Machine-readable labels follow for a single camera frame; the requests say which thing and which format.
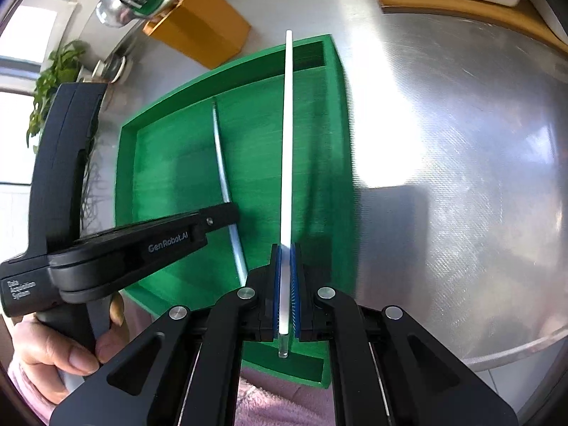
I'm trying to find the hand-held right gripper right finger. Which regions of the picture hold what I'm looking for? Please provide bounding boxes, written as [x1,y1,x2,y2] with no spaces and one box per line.
[293,243,519,426]

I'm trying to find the wooden utensil holder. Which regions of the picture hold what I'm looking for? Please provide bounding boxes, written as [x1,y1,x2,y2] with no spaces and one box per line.
[143,0,253,69]

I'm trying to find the green plastic tray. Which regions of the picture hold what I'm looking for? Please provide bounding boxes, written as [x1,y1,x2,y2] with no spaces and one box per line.
[114,34,358,389]

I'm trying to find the person's left hand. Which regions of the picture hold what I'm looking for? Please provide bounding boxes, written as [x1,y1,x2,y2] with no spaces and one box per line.
[11,295,130,392]

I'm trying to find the potted green plant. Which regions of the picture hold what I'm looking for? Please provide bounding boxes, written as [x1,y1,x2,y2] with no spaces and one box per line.
[26,39,92,154]

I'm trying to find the window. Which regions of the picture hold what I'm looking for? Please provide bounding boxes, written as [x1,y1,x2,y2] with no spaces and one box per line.
[0,0,83,182]

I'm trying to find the pink fleece clothing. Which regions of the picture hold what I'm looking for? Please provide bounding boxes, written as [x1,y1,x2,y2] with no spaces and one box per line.
[124,302,334,426]

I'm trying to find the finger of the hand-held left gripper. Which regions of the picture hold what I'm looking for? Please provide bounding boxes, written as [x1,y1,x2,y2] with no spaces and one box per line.
[196,203,241,240]

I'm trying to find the white chopstick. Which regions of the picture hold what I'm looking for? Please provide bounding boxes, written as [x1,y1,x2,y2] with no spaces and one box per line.
[277,30,295,359]
[212,102,248,287]

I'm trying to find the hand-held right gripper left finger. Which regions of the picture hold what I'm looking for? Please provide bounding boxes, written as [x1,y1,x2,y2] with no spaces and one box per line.
[48,244,283,426]

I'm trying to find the wooden rack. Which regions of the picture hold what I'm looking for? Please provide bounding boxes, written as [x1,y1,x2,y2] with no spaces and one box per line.
[376,0,568,60]

